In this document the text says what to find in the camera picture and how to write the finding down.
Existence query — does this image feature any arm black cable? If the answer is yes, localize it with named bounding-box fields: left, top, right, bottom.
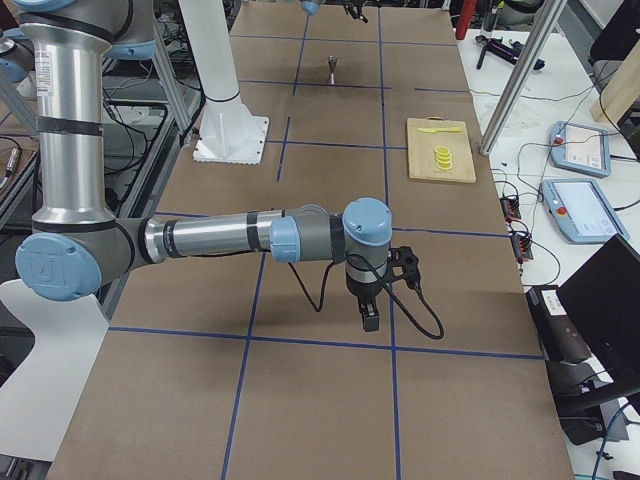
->
left=289, top=252, right=445, bottom=340

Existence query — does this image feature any yellow plastic knife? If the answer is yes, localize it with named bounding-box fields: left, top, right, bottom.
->
left=416, top=127, right=462, bottom=134

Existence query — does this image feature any far teach pendant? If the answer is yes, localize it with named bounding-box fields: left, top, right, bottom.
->
left=550, top=121, right=611, bottom=178

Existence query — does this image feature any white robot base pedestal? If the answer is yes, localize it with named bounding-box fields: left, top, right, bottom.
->
left=179, top=0, right=269, bottom=165

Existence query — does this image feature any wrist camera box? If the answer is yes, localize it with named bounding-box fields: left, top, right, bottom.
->
left=387, top=246, right=421, bottom=292

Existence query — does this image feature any red cylinder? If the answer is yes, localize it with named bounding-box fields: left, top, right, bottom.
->
left=455, top=0, right=477, bottom=40

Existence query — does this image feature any steel jigger shaker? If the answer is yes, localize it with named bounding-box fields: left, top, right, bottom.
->
left=327, top=55, right=338, bottom=85

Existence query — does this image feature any black monitor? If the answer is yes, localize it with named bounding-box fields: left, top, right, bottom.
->
left=558, top=234, right=639, bottom=372

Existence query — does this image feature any bamboo cutting board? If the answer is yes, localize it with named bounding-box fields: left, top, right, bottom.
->
left=406, top=118, right=476, bottom=184

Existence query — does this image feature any near teach pendant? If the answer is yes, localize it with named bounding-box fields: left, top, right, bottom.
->
left=540, top=179, right=630, bottom=244

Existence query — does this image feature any teach pendant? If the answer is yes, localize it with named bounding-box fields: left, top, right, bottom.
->
left=550, top=121, right=611, bottom=178
left=540, top=179, right=630, bottom=244

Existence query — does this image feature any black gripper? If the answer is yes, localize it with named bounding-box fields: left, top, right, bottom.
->
left=342, top=0, right=368, bottom=23
left=345, top=259, right=383, bottom=333

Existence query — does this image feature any aluminium frame post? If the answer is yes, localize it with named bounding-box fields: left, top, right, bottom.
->
left=479, top=0, right=567, bottom=156

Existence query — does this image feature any black computer box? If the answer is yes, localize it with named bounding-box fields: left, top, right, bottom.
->
left=526, top=285, right=618, bottom=445

